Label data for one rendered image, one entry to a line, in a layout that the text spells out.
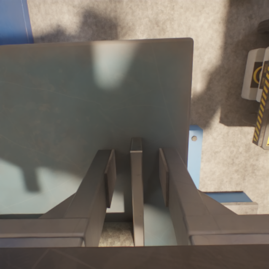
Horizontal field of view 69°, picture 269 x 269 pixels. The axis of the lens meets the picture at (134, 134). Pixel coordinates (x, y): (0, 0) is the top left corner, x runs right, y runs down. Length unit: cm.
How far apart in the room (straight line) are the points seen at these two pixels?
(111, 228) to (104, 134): 8
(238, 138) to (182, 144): 128
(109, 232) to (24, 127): 11
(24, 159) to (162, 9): 116
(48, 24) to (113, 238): 125
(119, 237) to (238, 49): 126
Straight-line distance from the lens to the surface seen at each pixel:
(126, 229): 18
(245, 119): 130
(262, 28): 129
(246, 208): 152
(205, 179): 148
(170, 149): 16
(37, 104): 17
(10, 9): 123
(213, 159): 143
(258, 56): 125
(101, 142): 16
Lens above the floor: 121
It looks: 73 degrees down
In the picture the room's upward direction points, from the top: 177 degrees counter-clockwise
